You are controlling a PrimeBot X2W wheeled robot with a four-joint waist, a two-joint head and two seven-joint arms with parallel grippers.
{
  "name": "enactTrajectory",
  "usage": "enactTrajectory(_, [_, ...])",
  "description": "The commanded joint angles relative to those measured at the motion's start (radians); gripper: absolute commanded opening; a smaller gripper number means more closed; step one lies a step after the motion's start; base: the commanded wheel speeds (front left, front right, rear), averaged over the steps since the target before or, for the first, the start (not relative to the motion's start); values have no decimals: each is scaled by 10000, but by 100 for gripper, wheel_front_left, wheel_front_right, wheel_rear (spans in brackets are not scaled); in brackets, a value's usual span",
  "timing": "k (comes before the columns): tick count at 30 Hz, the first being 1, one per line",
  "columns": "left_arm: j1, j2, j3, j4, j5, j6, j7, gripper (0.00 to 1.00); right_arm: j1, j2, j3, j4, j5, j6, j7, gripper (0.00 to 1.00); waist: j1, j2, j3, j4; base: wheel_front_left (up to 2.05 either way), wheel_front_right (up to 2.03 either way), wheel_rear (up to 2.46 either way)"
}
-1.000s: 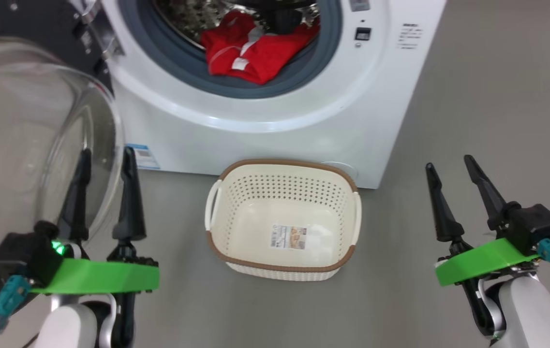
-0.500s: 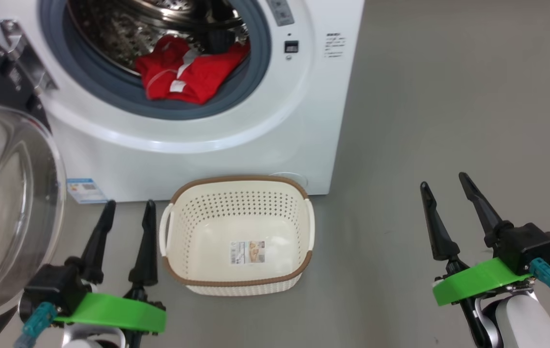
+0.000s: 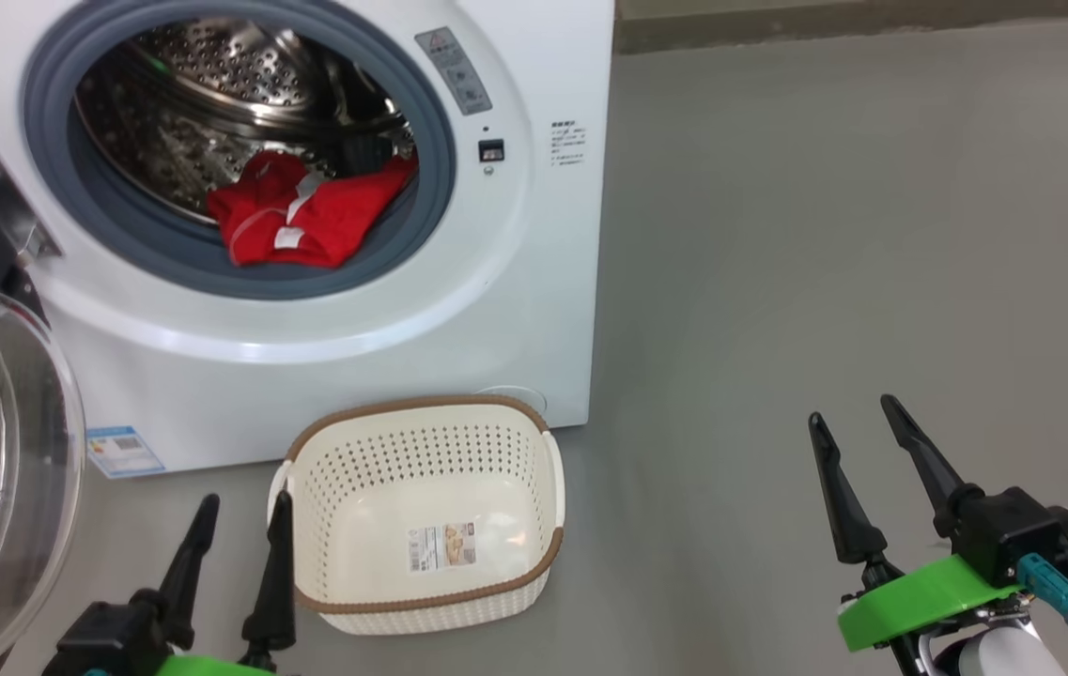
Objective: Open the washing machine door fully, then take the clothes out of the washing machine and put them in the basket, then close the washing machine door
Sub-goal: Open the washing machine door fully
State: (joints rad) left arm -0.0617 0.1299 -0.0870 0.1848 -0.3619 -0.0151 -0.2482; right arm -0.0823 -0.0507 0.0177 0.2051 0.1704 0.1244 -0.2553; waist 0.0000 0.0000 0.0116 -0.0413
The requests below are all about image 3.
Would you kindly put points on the white product label sticker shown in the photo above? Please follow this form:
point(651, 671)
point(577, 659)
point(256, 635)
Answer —
point(444, 546)

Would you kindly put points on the red and white garment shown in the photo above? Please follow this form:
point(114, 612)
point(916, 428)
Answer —
point(336, 216)

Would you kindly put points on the blue energy label sticker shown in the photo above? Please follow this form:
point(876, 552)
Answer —
point(125, 451)

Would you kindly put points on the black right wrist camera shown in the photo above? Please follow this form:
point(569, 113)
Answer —
point(1003, 535)

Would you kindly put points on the grey warning sticker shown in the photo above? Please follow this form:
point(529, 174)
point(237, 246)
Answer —
point(454, 70)

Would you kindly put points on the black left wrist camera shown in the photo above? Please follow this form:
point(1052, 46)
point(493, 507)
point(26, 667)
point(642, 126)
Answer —
point(101, 638)

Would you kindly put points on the perforated steel drum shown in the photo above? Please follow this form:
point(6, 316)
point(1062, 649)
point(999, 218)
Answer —
point(214, 66)

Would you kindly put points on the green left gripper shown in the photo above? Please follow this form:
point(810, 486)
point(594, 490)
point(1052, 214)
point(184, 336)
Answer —
point(205, 668)

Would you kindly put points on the metal door hinge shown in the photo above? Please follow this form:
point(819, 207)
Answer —
point(3, 202)

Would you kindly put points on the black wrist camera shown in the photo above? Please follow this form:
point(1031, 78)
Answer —
point(101, 638)
point(1003, 535)

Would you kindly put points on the white washing machine body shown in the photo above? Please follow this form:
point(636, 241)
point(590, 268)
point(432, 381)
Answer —
point(543, 282)

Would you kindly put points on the cream basket brown rim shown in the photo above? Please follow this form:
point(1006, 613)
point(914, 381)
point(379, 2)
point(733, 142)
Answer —
point(355, 469)

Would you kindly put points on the round filter cover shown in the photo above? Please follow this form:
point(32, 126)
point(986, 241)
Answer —
point(534, 394)

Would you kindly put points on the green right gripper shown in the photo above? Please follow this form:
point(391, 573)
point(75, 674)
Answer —
point(919, 601)

